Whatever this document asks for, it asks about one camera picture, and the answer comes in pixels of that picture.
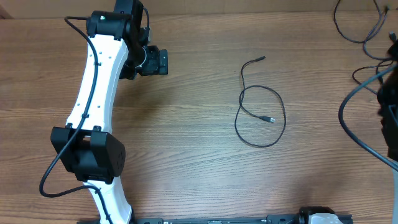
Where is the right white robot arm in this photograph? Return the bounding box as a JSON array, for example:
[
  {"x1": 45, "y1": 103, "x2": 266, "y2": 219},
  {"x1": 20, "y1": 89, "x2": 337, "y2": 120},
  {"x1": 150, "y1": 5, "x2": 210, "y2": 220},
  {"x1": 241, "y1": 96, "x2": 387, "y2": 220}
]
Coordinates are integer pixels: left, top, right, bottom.
[{"x1": 289, "y1": 64, "x2": 397, "y2": 224}]

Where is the black cable at corner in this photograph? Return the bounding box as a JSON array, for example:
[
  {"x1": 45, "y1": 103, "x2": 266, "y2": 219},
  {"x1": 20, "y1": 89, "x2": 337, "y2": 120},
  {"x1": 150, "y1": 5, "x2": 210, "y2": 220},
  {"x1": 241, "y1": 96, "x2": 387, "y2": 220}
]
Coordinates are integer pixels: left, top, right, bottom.
[{"x1": 333, "y1": 0, "x2": 398, "y2": 62}]

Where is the black USB cable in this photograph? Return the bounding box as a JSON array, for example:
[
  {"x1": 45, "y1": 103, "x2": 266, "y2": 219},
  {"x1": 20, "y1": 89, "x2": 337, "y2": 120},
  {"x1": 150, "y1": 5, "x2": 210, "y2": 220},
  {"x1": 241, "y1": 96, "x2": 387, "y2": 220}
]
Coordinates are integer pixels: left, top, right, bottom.
[{"x1": 234, "y1": 55, "x2": 287, "y2": 148}]

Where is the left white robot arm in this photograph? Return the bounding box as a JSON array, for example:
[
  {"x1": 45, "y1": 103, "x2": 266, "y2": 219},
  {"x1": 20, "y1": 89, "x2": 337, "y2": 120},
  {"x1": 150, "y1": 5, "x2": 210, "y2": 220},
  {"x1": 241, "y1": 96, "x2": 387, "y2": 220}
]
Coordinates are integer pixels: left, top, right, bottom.
[{"x1": 50, "y1": 0, "x2": 168, "y2": 223}]

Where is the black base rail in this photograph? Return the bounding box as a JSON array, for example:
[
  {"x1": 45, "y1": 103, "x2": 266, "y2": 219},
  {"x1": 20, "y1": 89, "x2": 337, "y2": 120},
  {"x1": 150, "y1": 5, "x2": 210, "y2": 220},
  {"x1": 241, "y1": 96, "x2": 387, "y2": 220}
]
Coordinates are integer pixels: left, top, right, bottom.
[{"x1": 134, "y1": 214, "x2": 299, "y2": 224}]

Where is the thin black cable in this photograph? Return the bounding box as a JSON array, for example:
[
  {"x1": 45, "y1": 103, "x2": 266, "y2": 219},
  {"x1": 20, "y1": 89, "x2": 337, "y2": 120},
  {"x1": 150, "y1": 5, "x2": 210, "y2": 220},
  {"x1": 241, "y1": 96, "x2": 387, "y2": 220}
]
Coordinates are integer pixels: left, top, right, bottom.
[{"x1": 351, "y1": 60, "x2": 394, "y2": 96}]

